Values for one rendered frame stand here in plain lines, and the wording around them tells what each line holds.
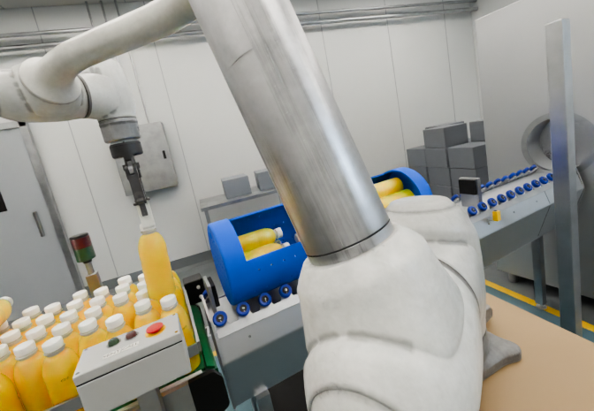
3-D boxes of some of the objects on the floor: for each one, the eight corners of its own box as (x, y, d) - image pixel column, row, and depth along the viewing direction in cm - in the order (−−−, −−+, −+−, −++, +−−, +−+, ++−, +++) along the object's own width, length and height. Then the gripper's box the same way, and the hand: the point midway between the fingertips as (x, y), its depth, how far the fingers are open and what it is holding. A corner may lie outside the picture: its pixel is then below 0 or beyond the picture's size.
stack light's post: (171, 499, 135) (96, 273, 117) (163, 505, 134) (84, 277, 115) (171, 490, 139) (98, 270, 120) (162, 496, 137) (87, 273, 119)
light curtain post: (584, 387, 148) (570, 18, 119) (578, 393, 145) (562, 18, 116) (569, 379, 153) (552, 24, 124) (563, 385, 151) (544, 25, 122)
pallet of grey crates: (527, 206, 391) (521, 113, 371) (480, 223, 367) (471, 125, 347) (452, 194, 504) (444, 123, 483) (413, 207, 480) (402, 132, 460)
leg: (548, 308, 205) (543, 219, 195) (544, 311, 203) (538, 222, 192) (538, 304, 211) (533, 218, 200) (534, 307, 208) (528, 221, 198)
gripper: (138, 136, 74) (164, 227, 78) (140, 141, 89) (163, 217, 93) (103, 142, 71) (133, 237, 75) (112, 146, 86) (136, 224, 90)
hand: (146, 215), depth 84 cm, fingers closed on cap, 4 cm apart
